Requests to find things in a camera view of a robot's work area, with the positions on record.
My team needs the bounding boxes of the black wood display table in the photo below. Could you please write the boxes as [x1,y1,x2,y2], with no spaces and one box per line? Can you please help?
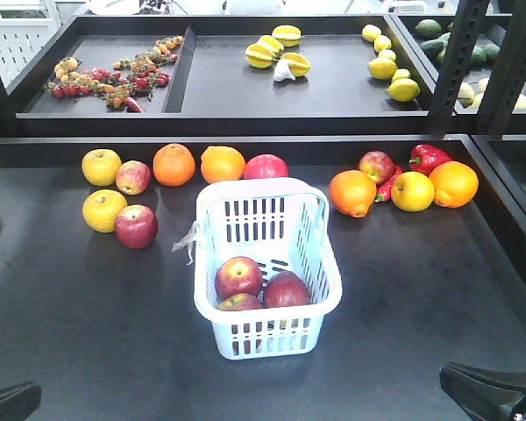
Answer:
[0,136,526,420]

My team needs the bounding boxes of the yellow apple right group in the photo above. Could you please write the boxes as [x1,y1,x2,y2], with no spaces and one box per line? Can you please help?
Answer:
[391,171,435,212]

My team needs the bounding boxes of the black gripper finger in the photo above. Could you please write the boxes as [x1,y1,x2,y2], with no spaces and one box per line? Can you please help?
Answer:
[439,362,526,420]
[0,382,42,421]

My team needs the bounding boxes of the orange back left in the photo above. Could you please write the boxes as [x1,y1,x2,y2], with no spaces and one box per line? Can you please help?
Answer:
[153,143,195,187]

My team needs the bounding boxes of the light blue plastic basket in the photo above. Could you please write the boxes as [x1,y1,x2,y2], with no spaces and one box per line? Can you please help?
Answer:
[173,177,343,360]

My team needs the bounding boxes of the orange back right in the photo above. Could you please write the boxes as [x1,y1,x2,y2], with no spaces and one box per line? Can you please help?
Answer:
[201,146,245,183]

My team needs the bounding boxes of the black upright rack post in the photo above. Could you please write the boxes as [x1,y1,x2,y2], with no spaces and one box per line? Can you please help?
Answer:
[427,0,489,137]

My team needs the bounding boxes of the red chili pepper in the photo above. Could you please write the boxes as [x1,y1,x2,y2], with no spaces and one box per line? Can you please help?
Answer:
[374,164,403,203]

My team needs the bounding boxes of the raised black tray shelf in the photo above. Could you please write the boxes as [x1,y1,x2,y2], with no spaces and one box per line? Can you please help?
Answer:
[8,15,435,137]

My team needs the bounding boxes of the yellow apple back left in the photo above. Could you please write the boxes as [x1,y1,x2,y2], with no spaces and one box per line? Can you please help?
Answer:
[82,189,128,233]

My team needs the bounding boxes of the red bell pepper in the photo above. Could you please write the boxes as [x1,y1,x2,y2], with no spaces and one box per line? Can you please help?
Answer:
[409,144,452,175]

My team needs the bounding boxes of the orange near right edge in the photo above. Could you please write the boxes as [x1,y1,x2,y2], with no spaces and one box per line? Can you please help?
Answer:
[429,161,479,209]

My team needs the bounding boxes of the dark red small apple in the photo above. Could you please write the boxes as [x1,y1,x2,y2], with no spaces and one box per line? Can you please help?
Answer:
[115,204,159,250]

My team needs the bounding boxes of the white garlic bulb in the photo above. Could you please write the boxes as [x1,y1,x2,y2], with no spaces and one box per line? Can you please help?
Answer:
[274,59,296,82]

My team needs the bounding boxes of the yellow apple far back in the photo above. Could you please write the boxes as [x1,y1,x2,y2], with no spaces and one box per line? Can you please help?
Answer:
[81,148,122,187]

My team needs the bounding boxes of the orange right middle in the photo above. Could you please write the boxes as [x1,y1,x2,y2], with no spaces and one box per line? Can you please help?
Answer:
[329,170,377,218]

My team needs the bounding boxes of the large red apple back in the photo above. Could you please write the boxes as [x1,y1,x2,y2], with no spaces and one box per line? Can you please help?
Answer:
[243,153,289,180]

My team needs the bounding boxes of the pink red small apple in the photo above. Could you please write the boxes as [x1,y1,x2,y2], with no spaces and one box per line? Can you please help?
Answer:
[115,160,152,196]

